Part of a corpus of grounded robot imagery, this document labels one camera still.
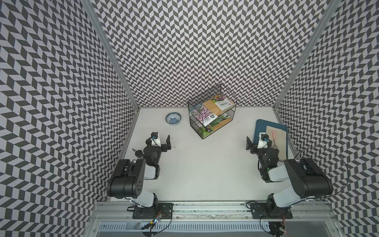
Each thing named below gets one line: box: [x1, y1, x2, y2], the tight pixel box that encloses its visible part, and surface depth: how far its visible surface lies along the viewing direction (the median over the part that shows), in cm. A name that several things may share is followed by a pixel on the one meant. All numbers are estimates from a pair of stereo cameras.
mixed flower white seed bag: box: [211, 94, 235, 112], surface depth 101 cm
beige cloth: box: [265, 125, 288, 161], surface depth 101 cm
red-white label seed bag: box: [197, 125, 215, 139], surface depth 104 cm
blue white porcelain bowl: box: [165, 112, 182, 126], surface depth 111 cm
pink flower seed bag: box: [189, 104, 219, 127], surface depth 93 cm
